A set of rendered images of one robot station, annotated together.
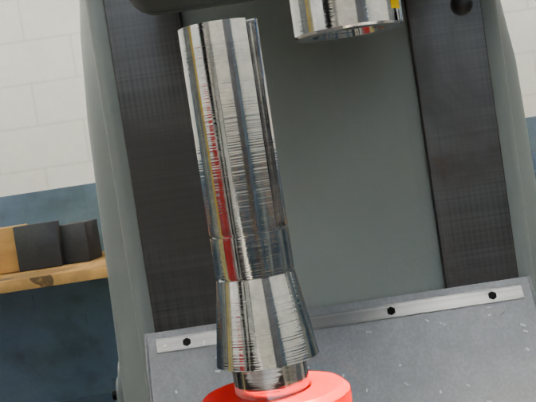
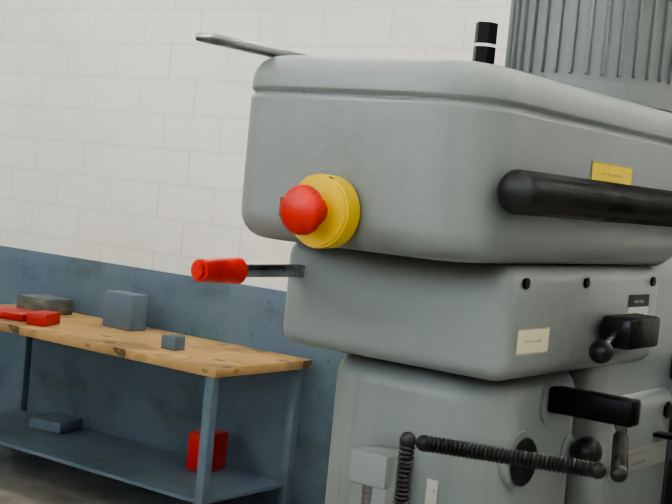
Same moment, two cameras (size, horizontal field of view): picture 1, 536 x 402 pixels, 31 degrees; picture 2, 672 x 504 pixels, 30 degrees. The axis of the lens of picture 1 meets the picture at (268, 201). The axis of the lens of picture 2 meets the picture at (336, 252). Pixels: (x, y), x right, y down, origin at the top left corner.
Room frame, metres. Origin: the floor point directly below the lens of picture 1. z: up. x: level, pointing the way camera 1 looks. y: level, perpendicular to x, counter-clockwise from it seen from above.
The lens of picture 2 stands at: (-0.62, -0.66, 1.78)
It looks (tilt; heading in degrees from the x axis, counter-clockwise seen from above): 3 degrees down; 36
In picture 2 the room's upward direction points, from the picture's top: 5 degrees clockwise
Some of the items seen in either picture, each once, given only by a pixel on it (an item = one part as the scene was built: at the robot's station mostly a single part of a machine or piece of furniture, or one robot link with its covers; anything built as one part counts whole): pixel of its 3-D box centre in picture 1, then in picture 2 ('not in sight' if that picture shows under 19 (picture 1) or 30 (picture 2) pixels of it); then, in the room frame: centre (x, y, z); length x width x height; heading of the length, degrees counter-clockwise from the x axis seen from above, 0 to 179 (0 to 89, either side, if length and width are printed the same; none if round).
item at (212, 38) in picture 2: not in sight; (293, 56); (0.27, 0.06, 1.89); 0.24 x 0.04 x 0.01; 1
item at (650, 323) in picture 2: not in sight; (615, 337); (0.49, -0.18, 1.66); 0.12 x 0.04 x 0.04; 0
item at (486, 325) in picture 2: not in sight; (480, 302); (0.47, -0.05, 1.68); 0.34 x 0.24 x 0.10; 0
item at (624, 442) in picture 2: not in sight; (619, 454); (0.37, -0.25, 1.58); 0.17 x 0.01 x 0.01; 23
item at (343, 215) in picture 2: not in sight; (324, 211); (0.20, -0.05, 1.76); 0.06 x 0.02 x 0.06; 90
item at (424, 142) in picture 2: not in sight; (479, 169); (0.44, -0.05, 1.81); 0.47 x 0.26 x 0.16; 0
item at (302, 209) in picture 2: not in sight; (306, 210); (0.17, -0.05, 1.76); 0.04 x 0.03 x 0.04; 90
